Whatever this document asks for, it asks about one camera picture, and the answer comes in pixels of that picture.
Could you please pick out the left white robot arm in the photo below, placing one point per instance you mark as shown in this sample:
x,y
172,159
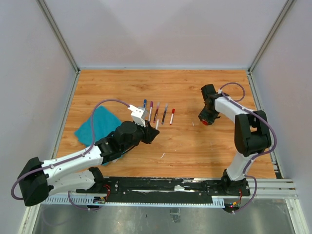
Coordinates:
x,y
78,171

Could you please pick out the teal cloth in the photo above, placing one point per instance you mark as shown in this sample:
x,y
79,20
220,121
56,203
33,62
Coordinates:
x,y
104,122

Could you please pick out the white whiteboard marker purple end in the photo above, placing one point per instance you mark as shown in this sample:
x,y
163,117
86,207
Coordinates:
x,y
150,114

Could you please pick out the pink transparent gel pen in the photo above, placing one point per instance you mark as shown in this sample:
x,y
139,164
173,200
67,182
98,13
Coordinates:
x,y
155,116

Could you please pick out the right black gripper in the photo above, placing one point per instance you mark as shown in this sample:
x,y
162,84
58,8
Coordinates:
x,y
209,119

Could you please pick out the blue gel pen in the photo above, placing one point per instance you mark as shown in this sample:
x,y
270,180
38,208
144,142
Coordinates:
x,y
163,117

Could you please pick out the thin white red-end pen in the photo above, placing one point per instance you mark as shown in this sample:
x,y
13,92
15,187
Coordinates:
x,y
171,119

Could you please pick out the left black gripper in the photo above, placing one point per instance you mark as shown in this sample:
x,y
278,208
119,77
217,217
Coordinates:
x,y
150,132

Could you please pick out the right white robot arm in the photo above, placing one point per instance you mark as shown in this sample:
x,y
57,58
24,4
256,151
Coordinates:
x,y
252,136

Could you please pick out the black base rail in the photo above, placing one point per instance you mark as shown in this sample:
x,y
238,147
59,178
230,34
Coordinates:
x,y
166,190

